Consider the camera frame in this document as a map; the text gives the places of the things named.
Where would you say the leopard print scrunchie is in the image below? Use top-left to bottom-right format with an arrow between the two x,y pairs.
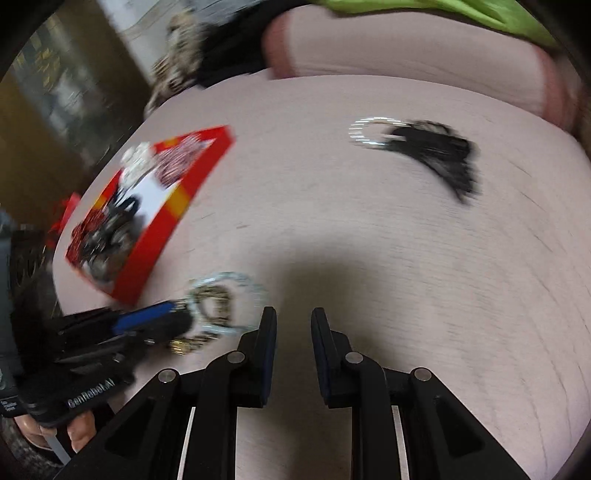
189,284 -> 236,326

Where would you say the pale bead bracelet gold ball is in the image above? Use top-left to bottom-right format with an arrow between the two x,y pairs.
168,271 -> 269,357

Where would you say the red polka dot scrunchie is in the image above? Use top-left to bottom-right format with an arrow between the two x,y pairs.
68,210 -> 112,260

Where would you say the red checked scrunchie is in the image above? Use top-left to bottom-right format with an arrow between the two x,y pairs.
154,137 -> 209,186

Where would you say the red cardboard box white inside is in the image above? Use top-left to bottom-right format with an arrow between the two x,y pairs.
65,124 -> 234,308

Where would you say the person's left hand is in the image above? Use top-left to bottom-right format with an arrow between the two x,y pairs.
21,410 -> 99,457

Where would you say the thin black satin scrunchie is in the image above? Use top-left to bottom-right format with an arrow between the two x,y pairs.
107,193 -> 145,228

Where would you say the white cherry print scrunchie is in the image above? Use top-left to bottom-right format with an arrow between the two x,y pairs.
119,141 -> 157,186

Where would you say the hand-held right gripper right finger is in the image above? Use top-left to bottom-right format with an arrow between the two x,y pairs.
310,307 -> 532,480

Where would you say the black cloth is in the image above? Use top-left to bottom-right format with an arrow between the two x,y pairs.
194,0 -> 287,88

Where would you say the floral patterned cloth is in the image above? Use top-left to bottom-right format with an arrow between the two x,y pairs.
143,11 -> 208,118

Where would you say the pink sofa back cushion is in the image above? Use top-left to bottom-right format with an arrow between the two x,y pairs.
261,0 -> 583,132

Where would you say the lime green cloth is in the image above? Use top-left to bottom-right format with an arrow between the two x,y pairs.
314,0 -> 561,49

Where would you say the red cardboard piece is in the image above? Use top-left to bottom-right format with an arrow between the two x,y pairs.
48,194 -> 82,232

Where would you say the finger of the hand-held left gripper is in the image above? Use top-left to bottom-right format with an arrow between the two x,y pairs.
55,313 -> 195,366
58,299 -> 185,337

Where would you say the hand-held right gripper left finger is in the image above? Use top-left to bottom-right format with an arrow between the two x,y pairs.
53,305 -> 278,480

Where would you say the white pearl bracelet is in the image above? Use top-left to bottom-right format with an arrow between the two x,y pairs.
348,117 -> 416,149

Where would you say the black organza hair claw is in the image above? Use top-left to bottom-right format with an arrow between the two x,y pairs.
385,120 -> 481,205

